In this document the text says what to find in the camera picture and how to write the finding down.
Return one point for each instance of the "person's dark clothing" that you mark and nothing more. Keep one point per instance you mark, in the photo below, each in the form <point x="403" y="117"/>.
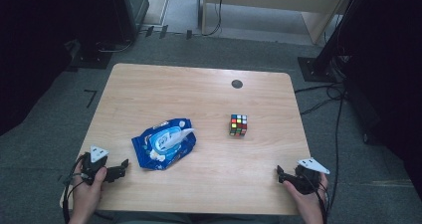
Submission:
<point x="199" y="219"/>

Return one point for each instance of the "black metal stand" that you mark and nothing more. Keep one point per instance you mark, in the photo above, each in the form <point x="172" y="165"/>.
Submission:
<point x="331" y="44"/>

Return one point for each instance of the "round dark table grommet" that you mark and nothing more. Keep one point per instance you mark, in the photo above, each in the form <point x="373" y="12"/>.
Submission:
<point x="237" y="84"/>

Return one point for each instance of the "dark curtain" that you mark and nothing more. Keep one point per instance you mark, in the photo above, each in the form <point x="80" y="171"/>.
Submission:
<point x="33" y="51"/>
<point x="391" y="84"/>

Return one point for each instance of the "blue wet wipes pack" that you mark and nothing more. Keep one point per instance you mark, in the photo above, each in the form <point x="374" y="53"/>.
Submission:
<point x="159" y="157"/>

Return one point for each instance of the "white wet wipe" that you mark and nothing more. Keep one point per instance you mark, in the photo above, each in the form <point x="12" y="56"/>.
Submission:
<point x="180" y="135"/>

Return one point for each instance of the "black floor tape strip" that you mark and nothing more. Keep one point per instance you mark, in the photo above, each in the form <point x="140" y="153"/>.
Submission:
<point x="189" y="34"/>
<point x="164" y="31"/>

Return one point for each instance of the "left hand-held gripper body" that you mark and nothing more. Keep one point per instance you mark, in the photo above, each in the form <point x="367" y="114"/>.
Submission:
<point x="96" y="152"/>

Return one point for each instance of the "black cabinet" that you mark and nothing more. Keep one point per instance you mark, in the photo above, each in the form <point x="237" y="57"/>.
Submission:
<point x="132" y="5"/>

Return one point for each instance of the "black stand base plate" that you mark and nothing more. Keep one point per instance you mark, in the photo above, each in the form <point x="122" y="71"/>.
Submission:
<point x="91" y="56"/>

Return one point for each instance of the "pale floor tape strip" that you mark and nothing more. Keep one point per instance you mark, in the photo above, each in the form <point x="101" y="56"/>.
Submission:
<point x="388" y="183"/>

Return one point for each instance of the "person's left hand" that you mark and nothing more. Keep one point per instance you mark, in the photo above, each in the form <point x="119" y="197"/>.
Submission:
<point x="84" y="197"/>

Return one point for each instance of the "multicoloured puzzle cube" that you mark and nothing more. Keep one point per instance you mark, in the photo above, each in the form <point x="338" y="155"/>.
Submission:
<point x="238" y="125"/>

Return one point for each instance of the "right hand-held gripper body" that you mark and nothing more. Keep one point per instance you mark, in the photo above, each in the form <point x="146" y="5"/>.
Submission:
<point x="307" y="179"/>

